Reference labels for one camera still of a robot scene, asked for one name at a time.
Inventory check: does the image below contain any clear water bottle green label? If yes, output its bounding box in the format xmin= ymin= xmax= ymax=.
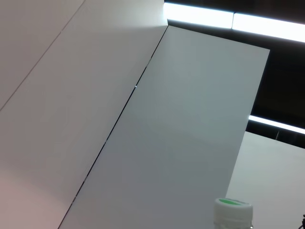
xmin=213 ymin=198 xmax=254 ymax=229

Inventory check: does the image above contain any white ceiling light strip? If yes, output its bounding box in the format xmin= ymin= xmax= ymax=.
xmin=163 ymin=2 xmax=234 ymax=30
xmin=247 ymin=115 xmax=305 ymax=135
xmin=232 ymin=13 xmax=305 ymax=43

